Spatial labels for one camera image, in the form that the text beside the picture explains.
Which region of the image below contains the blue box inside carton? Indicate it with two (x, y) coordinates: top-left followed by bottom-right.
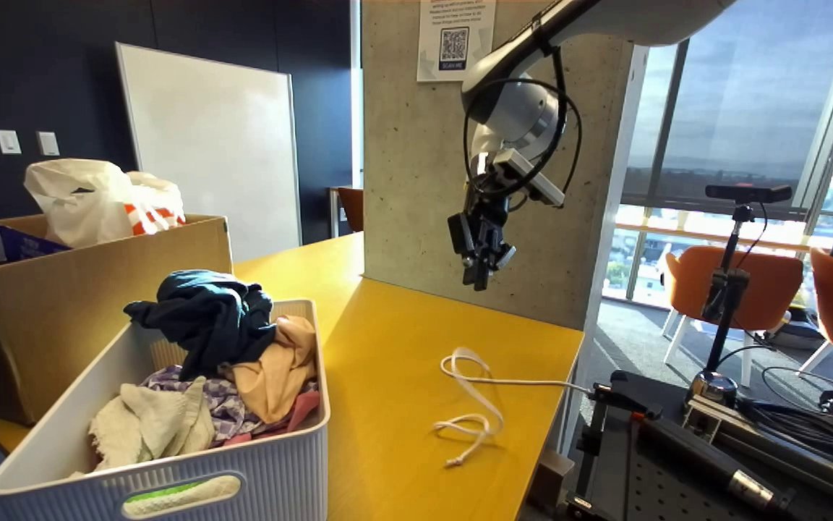
(0, 224), (70, 272)

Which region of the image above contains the purple patterned cloth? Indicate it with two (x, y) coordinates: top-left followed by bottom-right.
(139, 362), (269, 446)

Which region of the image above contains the white whiteboard panel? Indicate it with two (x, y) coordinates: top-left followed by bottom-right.
(112, 40), (304, 268)

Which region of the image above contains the white plastic storage bin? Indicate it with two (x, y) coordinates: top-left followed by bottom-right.
(0, 299), (336, 521)

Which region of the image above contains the pink cloth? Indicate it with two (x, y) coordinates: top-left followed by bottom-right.
(280, 386), (323, 434)

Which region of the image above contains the black robot cart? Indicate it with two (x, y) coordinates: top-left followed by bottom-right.
(570, 372), (833, 521)

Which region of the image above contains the grey window roller blind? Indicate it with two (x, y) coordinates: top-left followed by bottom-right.
(622, 0), (833, 218)

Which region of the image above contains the black camera on stand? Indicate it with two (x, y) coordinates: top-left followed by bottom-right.
(703, 184), (796, 205)

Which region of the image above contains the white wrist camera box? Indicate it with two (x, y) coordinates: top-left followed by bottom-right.
(494, 149), (570, 213)

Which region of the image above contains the white braided string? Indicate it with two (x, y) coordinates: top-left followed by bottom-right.
(430, 344), (598, 473)

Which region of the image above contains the black cylindrical bar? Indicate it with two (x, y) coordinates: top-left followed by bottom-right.
(645, 415), (796, 515)

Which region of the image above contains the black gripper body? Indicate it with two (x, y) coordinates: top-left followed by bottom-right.
(457, 184), (515, 255)

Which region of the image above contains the brown chair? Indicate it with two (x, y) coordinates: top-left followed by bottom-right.
(326, 187), (366, 242)

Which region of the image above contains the brown cardboard box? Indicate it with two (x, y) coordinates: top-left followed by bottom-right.
(0, 213), (236, 430)

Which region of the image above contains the dark teal cloth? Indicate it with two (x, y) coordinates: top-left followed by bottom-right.
(122, 269), (280, 382)

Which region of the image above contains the white plastic bag orange print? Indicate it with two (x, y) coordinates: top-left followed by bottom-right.
(21, 156), (190, 250)

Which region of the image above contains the black camera stand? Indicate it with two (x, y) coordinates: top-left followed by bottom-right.
(687, 201), (776, 409)

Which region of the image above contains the QR code paper poster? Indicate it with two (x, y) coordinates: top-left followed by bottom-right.
(413, 0), (496, 85)

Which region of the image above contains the peach cloth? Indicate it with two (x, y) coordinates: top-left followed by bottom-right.
(229, 314), (323, 430)

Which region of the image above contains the beige cloth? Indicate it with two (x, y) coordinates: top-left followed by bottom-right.
(87, 380), (220, 473)

